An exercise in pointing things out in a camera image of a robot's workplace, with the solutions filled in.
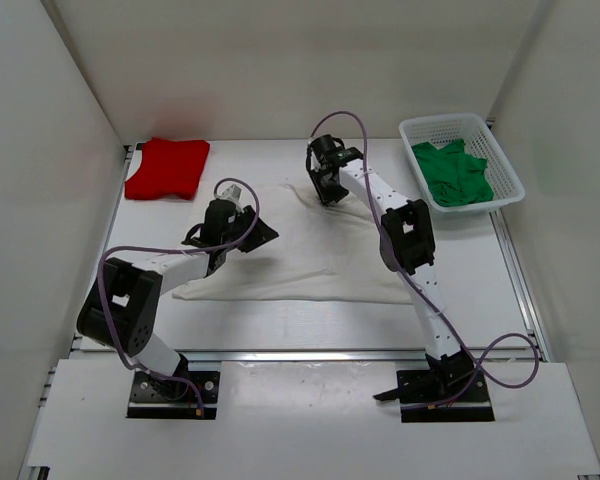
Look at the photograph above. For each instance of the white plastic basket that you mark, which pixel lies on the white plastic basket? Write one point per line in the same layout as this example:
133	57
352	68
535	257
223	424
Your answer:
442	129

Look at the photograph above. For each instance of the red t shirt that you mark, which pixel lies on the red t shirt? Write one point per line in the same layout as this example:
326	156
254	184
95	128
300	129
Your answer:
168	169

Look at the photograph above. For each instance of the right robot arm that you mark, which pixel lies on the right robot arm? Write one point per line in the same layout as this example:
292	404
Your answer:
406	246

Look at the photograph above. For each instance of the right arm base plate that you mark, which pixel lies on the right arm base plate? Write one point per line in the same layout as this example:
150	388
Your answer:
449	390

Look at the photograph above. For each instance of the white t shirt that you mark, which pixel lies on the white t shirt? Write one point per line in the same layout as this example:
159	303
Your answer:
321	254

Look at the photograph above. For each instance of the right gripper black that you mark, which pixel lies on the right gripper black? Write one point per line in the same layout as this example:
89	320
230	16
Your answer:
330	195

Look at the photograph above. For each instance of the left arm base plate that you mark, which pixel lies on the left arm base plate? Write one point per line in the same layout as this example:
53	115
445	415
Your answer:
152	399

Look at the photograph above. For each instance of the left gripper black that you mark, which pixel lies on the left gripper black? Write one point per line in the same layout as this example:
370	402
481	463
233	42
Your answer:
261	234

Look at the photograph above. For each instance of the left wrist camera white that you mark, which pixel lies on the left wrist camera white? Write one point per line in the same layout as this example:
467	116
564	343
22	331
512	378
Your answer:
231	193

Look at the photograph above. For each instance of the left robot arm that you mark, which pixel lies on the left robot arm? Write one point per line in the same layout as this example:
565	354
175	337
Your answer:
121	307

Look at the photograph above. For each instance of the green t shirt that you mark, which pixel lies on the green t shirt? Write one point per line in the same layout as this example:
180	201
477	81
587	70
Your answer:
454	177

